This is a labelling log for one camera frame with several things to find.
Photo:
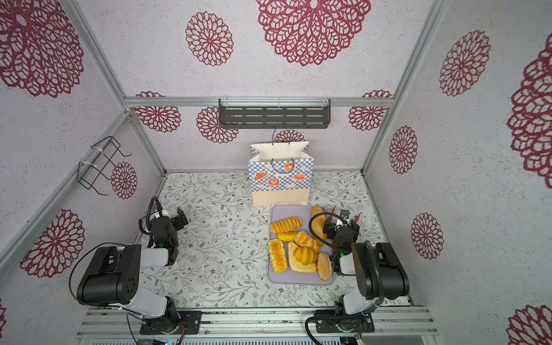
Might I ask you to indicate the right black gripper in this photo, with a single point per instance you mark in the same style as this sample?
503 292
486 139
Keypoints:
345 228

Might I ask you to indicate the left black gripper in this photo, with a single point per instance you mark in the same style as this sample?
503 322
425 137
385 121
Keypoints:
163 228

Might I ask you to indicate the long baguette fake bread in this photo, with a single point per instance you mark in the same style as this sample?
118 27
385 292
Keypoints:
318 223

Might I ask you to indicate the round pumpkin fake bun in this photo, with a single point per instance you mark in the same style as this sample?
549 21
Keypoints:
305 255

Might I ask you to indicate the blue checkered paper bag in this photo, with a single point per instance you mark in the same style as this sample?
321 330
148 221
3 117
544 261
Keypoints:
281 171

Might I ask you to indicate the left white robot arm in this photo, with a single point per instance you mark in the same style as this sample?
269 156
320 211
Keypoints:
112 277

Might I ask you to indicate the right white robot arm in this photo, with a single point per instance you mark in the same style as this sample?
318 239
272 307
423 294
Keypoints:
378 272

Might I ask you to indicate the oval sugared fake bread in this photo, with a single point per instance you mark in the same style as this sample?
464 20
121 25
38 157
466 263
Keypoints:
324 266

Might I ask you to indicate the fake croissant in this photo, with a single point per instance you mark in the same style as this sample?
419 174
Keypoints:
304 240

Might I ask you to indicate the small yellow fake bread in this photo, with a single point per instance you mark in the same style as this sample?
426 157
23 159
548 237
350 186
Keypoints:
287 236

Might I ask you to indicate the triangular fake toast slice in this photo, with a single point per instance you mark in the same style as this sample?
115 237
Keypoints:
295 265

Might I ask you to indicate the braided fake bread loaf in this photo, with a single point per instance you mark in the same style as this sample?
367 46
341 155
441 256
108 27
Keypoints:
289 224

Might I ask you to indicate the corn topped fake bread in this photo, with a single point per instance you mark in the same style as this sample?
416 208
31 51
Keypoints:
277 256

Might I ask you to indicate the lavender plastic tray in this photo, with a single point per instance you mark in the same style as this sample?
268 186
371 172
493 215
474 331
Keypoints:
289 276

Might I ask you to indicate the black wire wall rack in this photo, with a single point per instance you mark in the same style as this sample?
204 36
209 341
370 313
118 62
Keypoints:
88 172

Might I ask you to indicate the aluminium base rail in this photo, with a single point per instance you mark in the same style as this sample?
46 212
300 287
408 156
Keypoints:
261 322

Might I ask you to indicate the dark grey wall shelf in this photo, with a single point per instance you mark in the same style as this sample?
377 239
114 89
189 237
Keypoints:
275 114

